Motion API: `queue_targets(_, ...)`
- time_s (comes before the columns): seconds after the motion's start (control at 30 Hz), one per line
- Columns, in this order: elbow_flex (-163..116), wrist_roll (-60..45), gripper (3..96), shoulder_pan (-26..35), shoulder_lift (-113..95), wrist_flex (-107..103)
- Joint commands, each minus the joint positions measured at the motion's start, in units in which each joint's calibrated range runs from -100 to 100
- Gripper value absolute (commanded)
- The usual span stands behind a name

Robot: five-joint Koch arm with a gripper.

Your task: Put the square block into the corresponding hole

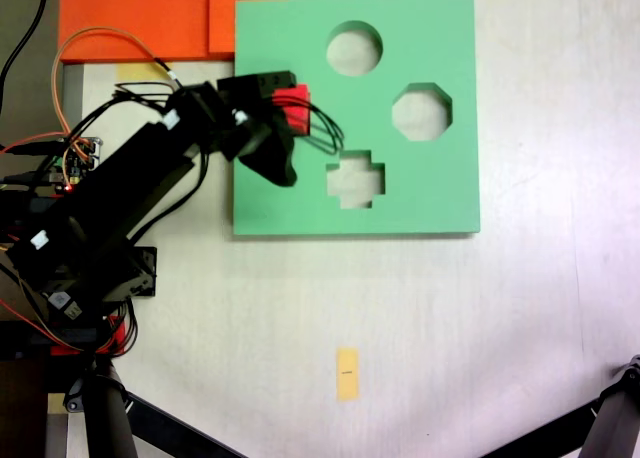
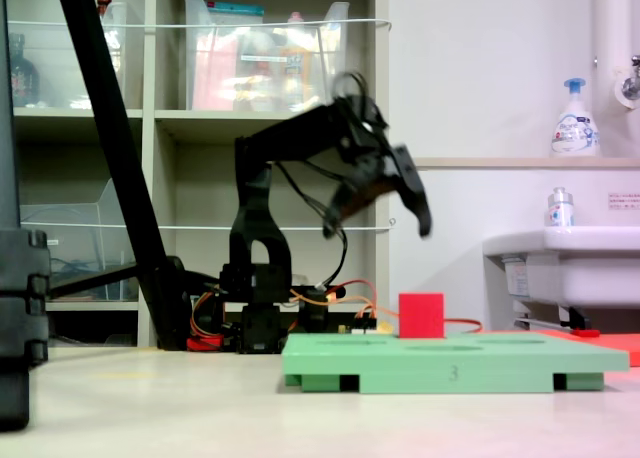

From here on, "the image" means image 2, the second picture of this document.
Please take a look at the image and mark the white sink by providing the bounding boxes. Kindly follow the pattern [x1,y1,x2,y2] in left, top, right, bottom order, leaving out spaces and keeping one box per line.
[482,226,640,332]

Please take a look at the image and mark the white wall pipe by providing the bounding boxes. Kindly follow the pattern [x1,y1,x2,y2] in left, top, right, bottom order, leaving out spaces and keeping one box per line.
[591,0,640,157]

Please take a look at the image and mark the white shelf cord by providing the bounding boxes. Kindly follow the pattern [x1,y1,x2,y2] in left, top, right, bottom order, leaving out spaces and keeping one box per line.
[19,217,397,232]
[7,18,394,32]

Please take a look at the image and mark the clear plastic file box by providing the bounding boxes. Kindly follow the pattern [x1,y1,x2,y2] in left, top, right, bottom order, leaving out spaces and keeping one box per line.
[74,0,144,110]
[19,177,141,302]

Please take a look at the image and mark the black tripod brace bar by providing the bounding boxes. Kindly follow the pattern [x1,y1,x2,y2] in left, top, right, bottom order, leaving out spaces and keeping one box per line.
[47,261,144,300]

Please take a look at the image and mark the black notched tripod leg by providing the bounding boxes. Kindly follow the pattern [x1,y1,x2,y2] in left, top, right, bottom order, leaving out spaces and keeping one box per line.
[0,0,52,433]

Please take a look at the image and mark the black gripper wire loop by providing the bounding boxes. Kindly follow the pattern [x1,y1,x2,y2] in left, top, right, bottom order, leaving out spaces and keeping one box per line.
[331,70,384,129]

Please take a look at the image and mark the white blue pump soap bottle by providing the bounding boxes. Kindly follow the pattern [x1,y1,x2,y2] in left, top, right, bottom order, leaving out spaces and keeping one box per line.
[549,77,601,158]

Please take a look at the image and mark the black arm wire bundle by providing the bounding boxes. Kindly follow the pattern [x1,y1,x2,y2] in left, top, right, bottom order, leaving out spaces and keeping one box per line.
[274,160,350,292]

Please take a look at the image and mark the red square block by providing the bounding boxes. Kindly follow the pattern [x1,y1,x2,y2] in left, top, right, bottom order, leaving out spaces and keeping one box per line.
[398,291,446,339]

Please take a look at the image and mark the green shape sorting board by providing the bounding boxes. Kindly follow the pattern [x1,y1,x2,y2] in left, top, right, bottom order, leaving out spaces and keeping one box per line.
[281,331,630,395]

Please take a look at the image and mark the dark patterned bottle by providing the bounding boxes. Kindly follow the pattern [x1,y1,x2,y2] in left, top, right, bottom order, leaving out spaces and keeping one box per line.
[7,32,41,108]

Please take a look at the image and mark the small clear sanitizer bottle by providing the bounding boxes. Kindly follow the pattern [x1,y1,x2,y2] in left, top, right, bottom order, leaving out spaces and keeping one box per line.
[543,186,576,228]

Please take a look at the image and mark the yellow bottle with pink cap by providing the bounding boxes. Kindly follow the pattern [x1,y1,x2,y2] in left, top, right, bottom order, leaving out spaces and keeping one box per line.
[279,11,321,112]

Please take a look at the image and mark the beige shelf unit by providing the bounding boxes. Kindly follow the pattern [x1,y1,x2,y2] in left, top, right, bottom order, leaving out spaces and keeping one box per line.
[0,0,391,349]

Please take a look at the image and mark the metal faucet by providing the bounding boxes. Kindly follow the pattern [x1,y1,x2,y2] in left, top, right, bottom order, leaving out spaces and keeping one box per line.
[614,53,640,110]

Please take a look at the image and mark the red table clamp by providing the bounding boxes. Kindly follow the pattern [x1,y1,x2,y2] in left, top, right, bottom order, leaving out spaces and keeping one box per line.
[186,332,225,352]

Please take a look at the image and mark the large clear storage bin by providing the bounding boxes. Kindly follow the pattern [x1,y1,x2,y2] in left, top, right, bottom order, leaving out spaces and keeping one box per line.
[183,0,351,113]

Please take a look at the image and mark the orange flat block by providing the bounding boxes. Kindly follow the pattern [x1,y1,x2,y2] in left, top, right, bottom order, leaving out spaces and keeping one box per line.
[537,328,640,368]

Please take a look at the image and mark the pink packet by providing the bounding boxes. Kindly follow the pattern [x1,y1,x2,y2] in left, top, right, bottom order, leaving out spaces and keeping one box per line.
[192,33,240,112]

